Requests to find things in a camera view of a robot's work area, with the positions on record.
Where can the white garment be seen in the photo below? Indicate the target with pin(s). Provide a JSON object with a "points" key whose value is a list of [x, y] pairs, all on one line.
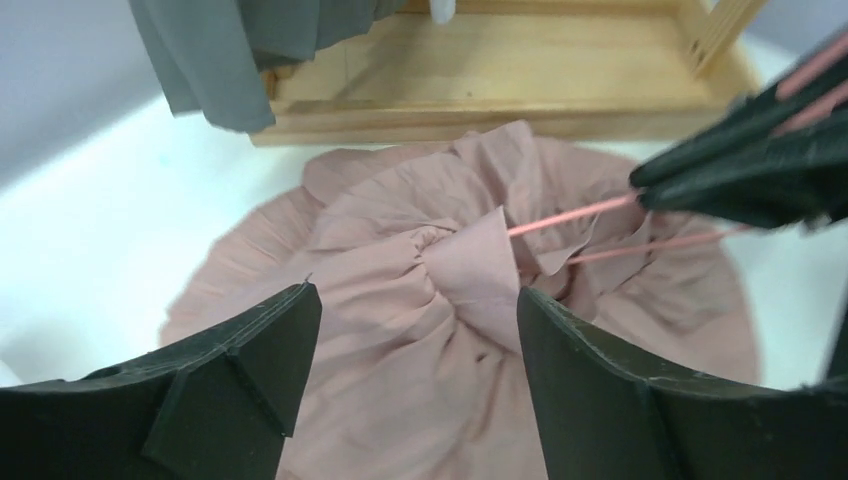
{"points": [[442, 11]]}

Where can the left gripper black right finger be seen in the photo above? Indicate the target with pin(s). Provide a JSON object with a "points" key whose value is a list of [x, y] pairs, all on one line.
{"points": [[608, 409]]}

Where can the grey pleated skirt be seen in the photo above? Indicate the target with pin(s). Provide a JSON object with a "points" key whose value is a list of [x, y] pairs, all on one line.
{"points": [[208, 54]]}

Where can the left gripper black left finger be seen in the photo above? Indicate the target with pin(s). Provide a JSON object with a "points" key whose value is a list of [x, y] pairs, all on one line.
{"points": [[218, 404]]}

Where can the wooden hanger rack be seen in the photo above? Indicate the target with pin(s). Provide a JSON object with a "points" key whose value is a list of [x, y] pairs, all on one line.
{"points": [[579, 70]]}

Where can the pink garment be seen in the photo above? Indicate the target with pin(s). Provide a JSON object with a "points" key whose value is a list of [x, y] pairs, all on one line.
{"points": [[418, 372]]}

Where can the pink wire hanger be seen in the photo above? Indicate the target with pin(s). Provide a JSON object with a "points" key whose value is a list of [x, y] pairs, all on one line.
{"points": [[625, 212]]}

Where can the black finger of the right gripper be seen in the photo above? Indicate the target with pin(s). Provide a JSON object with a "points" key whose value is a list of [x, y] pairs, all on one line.
{"points": [[808, 90], [798, 177]]}

